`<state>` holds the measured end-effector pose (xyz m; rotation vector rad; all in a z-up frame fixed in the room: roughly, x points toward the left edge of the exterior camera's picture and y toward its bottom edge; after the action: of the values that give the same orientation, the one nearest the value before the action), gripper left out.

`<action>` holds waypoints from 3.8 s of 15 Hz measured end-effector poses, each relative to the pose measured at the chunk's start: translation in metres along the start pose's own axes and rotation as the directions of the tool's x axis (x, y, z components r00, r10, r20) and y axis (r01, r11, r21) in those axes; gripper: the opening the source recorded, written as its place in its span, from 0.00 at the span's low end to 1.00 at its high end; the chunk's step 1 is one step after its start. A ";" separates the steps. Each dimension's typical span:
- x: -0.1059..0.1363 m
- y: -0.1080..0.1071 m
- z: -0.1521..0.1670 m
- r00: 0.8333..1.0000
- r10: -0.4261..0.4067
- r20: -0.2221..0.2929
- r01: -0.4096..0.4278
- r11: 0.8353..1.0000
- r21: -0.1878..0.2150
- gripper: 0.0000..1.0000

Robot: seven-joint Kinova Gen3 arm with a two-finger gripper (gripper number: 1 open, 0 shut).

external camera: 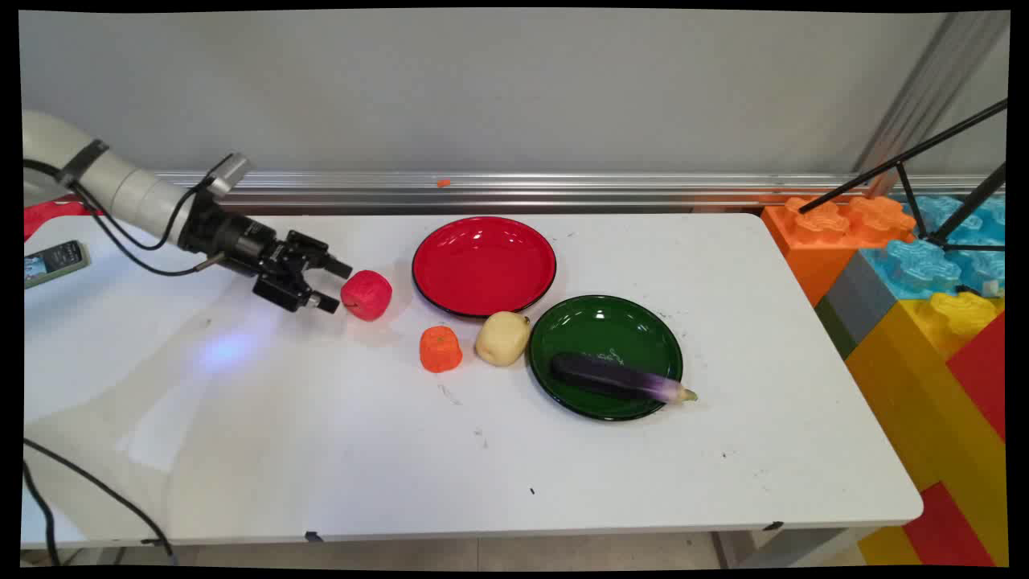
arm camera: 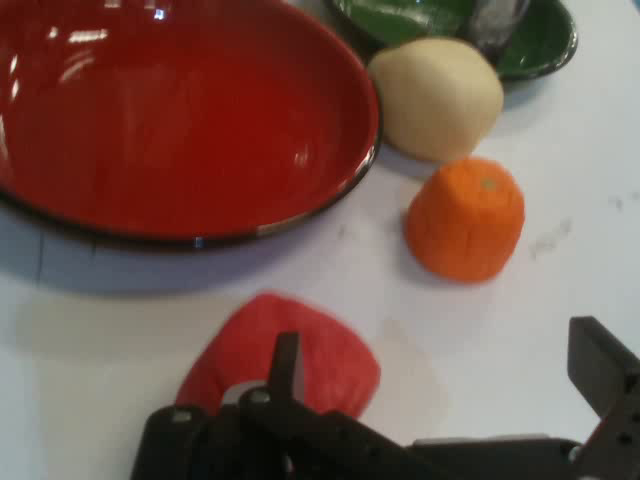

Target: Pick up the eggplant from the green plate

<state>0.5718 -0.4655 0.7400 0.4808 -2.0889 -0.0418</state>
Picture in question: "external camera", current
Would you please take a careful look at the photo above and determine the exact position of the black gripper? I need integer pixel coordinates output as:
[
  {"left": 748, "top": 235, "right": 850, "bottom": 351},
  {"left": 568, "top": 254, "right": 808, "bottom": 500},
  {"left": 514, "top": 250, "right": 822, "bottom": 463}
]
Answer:
[{"left": 181, "top": 196, "right": 354, "bottom": 315}]

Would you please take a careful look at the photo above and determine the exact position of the purple toy eggplant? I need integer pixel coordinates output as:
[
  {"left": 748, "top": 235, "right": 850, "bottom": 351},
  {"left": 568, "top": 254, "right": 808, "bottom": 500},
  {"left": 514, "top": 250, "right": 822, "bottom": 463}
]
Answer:
[{"left": 549, "top": 351, "right": 699, "bottom": 404}]

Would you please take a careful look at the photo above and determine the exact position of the red toy apple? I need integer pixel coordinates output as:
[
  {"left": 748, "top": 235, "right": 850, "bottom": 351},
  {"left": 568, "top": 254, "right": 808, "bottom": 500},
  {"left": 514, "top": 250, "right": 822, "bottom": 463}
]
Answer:
[{"left": 340, "top": 269, "right": 394, "bottom": 322}]

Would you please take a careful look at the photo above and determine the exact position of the orange toy fruit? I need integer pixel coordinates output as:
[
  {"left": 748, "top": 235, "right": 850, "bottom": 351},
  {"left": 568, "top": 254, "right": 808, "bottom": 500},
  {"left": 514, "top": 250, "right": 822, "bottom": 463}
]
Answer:
[{"left": 419, "top": 325, "right": 464, "bottom": 374}]

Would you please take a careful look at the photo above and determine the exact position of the red round plate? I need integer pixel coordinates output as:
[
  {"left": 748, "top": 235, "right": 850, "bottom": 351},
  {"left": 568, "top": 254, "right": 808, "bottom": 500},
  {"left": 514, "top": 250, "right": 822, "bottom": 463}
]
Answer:
[{"left": 412, "top": 216, "right": 558, "bottom": 319}]

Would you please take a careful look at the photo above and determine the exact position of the yellow toy potato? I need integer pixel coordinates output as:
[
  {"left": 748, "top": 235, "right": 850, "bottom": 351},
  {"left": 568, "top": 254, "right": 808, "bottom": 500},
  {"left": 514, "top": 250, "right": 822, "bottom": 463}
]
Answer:
[{"left": 474, "top": 311, "right": 532, "bottom": 368}]

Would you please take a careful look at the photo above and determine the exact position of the smartphone in green case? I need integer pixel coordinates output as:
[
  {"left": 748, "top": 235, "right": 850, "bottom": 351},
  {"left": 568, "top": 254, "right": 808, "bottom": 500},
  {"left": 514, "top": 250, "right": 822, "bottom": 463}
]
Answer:
[{"left": 24, "top": 240, "right": 92, "bottom": 291}]

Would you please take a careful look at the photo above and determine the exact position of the red plastic object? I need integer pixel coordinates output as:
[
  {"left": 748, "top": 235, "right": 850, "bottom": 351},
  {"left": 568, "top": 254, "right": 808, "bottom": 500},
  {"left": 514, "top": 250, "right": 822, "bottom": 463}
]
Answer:
[{"left": 24, "top": 197, "right": 102, "bottom": 243}]

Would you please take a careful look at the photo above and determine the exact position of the green round plate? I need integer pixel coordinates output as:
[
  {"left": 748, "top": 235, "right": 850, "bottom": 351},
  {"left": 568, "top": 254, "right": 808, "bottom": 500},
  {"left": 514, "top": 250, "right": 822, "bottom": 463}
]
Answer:
[{"left": 527, "top": 294, "right": 685, "bottom": 423}]

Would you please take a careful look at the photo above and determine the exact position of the big orange toy brick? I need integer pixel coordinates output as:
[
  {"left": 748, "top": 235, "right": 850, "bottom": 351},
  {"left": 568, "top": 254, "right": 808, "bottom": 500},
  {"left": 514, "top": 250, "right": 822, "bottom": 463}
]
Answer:
[{"left": 759, "top": 195, "right": 918, "bottom": 309}]

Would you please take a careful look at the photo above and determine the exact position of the grey table leg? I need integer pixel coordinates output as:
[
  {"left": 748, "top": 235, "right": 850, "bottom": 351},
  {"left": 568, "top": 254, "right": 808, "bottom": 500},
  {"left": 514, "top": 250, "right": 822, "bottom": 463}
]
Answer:
[{"left": 711, "top": 528, "right": 879, "bottom": 569}]

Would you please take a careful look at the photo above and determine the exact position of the big dark green toy brick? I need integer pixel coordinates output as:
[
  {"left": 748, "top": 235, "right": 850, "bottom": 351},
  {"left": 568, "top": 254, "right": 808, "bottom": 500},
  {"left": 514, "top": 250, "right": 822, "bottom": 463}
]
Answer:
[{"left": 814, "top": 296, "right": 858, "bottom": 361}]

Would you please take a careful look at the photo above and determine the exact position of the big grey toy brick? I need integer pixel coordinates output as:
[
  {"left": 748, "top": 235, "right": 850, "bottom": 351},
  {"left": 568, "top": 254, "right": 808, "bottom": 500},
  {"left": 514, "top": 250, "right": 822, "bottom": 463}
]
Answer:
[{"left": 823, "top": 251, "right": 903, "bottom": 348}]

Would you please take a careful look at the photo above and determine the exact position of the big yellow toy brick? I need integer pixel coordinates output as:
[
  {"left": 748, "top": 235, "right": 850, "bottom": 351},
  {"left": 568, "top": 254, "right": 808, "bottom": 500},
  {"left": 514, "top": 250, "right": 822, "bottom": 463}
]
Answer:
[{"left": 843, "top": 290, "right": 1008, "bottom": 569}]

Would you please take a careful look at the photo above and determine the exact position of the black tripod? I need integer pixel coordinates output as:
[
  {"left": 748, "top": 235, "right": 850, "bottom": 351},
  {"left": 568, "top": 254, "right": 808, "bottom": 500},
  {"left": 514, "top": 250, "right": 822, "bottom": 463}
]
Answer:
[{"left": 797, "top": 97, "right": 1009, "bottom": 253}]

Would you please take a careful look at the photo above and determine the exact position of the big translucent blue toy brick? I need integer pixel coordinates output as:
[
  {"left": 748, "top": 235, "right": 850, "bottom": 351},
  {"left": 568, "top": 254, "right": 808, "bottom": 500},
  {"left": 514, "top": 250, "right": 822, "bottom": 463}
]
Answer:
[{"left": 859, "top": 193, "right": 1007, "bottom": 301}]

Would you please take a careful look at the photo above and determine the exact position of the big red toy brick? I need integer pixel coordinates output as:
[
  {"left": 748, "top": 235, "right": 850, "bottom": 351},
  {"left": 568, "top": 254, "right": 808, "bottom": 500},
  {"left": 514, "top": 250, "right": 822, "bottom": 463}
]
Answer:
[
  {"left": 901, "top": 481, "right": 998, "bottom": 569},
  {"left": 946, "top": 313, "right": 1007, "bottom": 444}
]

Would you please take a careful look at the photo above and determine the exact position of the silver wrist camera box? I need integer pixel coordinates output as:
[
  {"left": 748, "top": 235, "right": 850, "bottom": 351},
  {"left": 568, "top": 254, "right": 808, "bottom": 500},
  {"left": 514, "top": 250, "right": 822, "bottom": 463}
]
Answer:
[{"left": 211, "top": 154, "right": 253, "bottom": 197}]

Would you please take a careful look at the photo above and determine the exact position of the black camera cable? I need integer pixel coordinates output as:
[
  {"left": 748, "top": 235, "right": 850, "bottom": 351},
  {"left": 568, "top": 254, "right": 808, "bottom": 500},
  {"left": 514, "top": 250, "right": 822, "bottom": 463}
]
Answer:
[
  {"left": 23, "top": 161, "right": 226, "bottom": 565},
  {"left": 23, "top": 159, "right": 228, "bottom": 562}
]

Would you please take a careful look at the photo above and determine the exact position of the aluminium rail along wall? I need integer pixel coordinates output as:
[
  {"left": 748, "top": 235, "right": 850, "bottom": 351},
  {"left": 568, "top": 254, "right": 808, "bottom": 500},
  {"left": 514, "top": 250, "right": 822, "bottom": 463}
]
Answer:
[{"left": 151, "top": 170, "right": 1007, "bottom": 215}]

